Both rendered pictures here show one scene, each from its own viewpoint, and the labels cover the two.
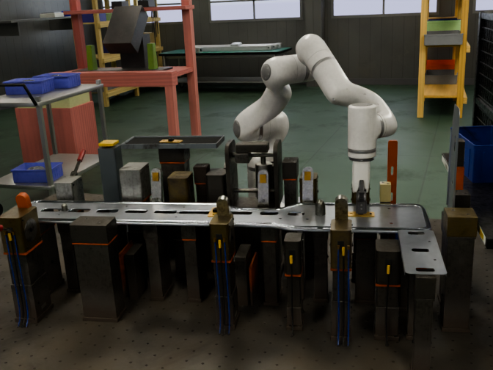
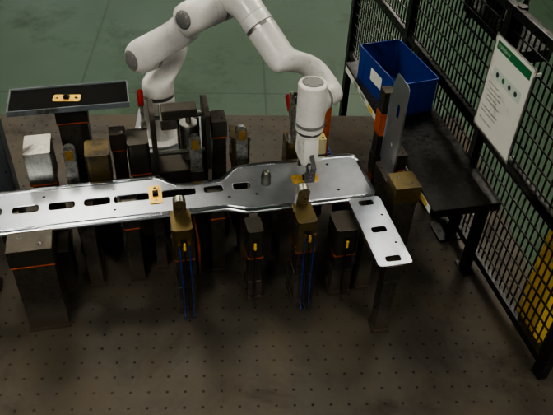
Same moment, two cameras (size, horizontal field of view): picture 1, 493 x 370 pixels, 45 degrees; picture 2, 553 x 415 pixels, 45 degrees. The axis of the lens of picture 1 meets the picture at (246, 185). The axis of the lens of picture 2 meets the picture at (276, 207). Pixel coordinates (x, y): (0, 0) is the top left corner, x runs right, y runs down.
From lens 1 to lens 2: 0.83 m
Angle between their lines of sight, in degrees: 32
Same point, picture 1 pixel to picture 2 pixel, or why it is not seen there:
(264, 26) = not seen: outside the picture
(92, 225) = (34, 249)
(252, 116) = (151, 49)
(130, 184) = (39, 168)
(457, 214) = (403, 184)
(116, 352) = (92, 367)
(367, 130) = (320, 109)
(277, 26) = not seen: outside the picture
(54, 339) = (13, 366)
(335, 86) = (281, 58)
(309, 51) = (243, 10)
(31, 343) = not seen: outside the picture
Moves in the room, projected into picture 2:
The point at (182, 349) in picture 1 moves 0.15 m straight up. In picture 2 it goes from (159, 348) to (154, 314)
